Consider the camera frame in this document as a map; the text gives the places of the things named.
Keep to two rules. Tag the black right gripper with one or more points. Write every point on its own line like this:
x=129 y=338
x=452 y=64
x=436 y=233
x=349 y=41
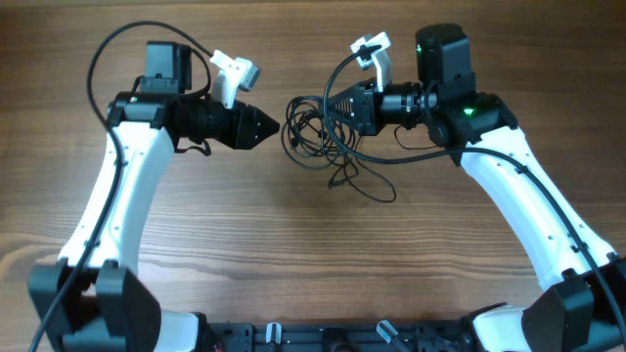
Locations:
x=370 y=120

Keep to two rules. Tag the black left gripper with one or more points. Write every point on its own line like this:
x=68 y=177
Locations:
x=245 y=118

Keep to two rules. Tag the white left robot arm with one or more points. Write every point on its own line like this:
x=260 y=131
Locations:
x=91 y=299

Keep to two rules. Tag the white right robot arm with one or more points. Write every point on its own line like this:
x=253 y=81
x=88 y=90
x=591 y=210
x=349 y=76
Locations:
x=582 y=277

